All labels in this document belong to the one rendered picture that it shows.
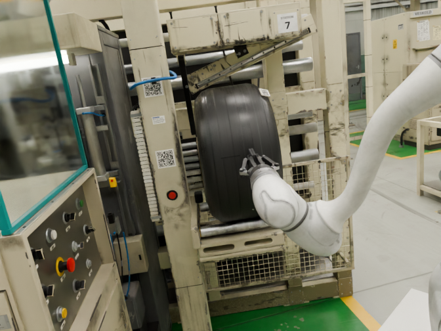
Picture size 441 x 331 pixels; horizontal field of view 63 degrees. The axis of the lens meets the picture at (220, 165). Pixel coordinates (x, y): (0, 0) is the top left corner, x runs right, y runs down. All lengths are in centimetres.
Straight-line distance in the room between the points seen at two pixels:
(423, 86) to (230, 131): 68
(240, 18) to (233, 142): 65
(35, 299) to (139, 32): 97
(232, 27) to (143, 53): 47
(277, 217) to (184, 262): 84
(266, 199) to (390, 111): 34
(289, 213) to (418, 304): 62
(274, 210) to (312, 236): 15
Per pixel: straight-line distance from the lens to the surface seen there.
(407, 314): 131
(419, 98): 84
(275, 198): 87
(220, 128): 129
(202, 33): 171
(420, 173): 420
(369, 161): 89
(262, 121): 132
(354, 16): 1275
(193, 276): 168
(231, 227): 150
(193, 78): 183
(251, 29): 173
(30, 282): 90
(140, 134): 148
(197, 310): 178
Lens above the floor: 154
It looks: 15 degrees down
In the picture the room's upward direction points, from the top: 8 degrees counter-clockwise
